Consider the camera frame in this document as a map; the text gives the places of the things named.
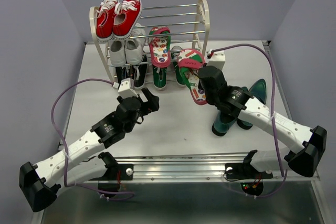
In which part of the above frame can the left black sneaker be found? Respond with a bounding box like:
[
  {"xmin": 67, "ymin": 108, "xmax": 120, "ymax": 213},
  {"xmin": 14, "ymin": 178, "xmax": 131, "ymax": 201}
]
[{"xmin": 115, "ymin": 66, "xmax": 129, "ymax": 83}]

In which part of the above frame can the red canvas sneaker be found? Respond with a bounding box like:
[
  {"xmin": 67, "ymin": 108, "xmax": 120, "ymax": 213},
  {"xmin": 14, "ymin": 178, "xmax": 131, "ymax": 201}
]
[
  {"xmin": 113, "ymin": 0, "xmax": 142, "ymax": 39},
  {"xmin": 95, "ymin": 0, "xmax": 118, "ymax": 41}
]

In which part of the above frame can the white sneaker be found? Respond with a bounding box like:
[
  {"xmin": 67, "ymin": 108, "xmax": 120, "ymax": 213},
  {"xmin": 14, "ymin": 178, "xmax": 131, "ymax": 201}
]
[
  {"xmin": 125, "ymin": 28, "xmax": 146, "ymax": 65},
  {"xmin": 109, "ymin": 40, "xmax": 126, "ymax": 67}
]

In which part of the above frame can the left white sneaker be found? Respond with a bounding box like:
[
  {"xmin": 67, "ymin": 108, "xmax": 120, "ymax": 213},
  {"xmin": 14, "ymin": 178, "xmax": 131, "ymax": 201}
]
[{"xmin": 109, "ymin": 40, "xmax": 126, "ymax": 67}]

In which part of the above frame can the cream shoe shelf with rods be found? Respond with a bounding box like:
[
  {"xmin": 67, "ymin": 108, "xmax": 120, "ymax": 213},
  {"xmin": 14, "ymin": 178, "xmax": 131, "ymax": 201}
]
[{"xmin": 89, "ymin": 0, "xmax": 210, "ymax": 85}]

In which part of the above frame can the green canvas sneaker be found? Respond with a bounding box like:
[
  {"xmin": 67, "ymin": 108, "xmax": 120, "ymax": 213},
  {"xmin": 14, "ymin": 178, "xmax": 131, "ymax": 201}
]
[
  {"xmin": 171, "ymin": 46, "xmax": 185, "ymax": 87},
  {"xmin": 152, "ymin": 65, "xmax": 167, "ymax": 90}
]

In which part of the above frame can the left red canvas sneaker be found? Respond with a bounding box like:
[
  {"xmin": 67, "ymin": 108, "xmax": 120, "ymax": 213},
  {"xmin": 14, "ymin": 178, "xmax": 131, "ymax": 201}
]
[{"xmin": 95, "ymin": 0, "xmax": 118, "ymax": 41}]

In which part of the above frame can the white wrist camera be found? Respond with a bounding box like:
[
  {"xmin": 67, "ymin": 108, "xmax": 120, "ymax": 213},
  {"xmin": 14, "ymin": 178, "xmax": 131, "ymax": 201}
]
[
  {"xmin": 206, "ymin": 49, "xmax": 226, "ymax": 70},
  {"xmin": 118, "ymin": 78, "xmax": 138, "ymax": 99}
]

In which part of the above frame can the right white sneaker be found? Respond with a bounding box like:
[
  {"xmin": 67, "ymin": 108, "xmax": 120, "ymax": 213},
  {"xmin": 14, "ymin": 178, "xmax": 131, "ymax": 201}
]
[{"xmin": 125, "ymin": 28, "xmax": 146, "ymax": 65}]

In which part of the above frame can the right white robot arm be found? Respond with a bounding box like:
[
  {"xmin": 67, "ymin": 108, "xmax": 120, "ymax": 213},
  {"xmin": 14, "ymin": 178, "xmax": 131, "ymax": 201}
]
[{"xmin": 198, "ymin": 66, "xmax": 327, "ymax": 179}]

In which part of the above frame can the right black sneaker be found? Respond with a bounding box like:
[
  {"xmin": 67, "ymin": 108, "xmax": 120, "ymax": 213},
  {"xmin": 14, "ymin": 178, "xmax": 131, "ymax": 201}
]
[{"xmin": 132, "ymin": 54, "xmax": 148, "ymax": 89}]

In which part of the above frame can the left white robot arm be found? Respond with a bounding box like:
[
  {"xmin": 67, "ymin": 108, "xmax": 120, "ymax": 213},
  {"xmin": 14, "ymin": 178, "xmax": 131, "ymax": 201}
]
[{"xmin": 19, "ymin": 88, "xmax": 159, "ymax": 212}]

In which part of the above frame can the green metallic loafer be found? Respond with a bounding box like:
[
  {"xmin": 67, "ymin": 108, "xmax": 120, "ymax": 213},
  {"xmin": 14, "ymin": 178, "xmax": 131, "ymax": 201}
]
[
  {"xmin": 212, "ymin": 111, "xmax": 237, "ymax": 136},
  {"xmin": 237, "ymin": 79, "xmax": 267, "ymax": 130}
]

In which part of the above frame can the aluminium mounting rail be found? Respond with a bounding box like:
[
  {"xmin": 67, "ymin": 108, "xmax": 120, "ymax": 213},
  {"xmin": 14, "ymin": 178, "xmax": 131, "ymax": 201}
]
[{"xmin": 44, "ymin": 153, "xmax": 321, "ymax": 184}]

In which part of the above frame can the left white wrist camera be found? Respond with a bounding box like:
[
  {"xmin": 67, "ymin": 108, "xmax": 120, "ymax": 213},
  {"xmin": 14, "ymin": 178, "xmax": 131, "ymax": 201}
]
[{"xmin": 118, "ymin": 78, "xmax": 138, "ymax": 99}]

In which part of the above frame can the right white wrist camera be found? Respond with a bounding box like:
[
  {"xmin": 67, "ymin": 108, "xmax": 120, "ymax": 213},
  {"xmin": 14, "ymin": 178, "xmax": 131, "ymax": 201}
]
[{"xmin": 206, "ymin": 49, "xmax": 226, "ymax": 70}]

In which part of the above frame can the right red canvas sneaker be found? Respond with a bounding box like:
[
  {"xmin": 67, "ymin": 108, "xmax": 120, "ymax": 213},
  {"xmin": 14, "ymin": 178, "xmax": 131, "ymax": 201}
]
[{"xmin": 113, "ymin": 0, "xmax": 142, "ymax": 39}]

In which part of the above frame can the black sneaker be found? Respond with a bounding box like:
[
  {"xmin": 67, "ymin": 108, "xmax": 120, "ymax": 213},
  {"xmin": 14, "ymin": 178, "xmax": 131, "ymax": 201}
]
[
  {"xmin": 132, "ymin": 54, "xmax": 148, "ymax": 89},
  {"xmin": 115, "ymin": 66, "xmax": 129, "ymax": 83}
]

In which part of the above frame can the pink kids sandal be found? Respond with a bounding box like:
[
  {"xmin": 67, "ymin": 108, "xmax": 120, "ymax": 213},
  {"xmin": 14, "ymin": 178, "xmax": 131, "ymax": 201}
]
[
  {"xmin": 148, "ymin": 26, "xmax": 171, "ymax": 68},
  {"xmin": 177, "ymin": 49, "xmax": 207, "ymax": 105}
]

